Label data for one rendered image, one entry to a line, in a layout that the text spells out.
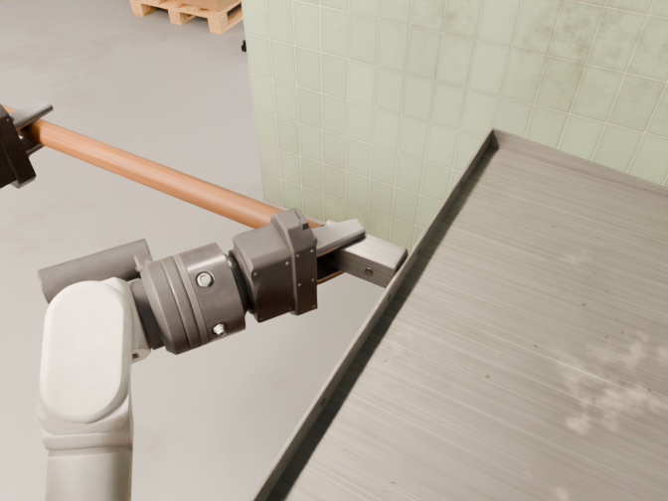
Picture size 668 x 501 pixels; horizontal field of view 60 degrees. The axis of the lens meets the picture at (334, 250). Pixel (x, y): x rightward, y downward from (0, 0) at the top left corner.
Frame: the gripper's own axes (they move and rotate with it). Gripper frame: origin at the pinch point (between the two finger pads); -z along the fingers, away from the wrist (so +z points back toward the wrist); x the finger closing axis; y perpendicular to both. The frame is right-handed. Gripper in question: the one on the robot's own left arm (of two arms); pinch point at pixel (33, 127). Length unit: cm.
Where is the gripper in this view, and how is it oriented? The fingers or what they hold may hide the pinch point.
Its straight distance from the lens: 84.6
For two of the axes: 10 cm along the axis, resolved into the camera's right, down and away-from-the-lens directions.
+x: 0.0, 7.1, 7.0
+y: 8.1, 4.2, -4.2
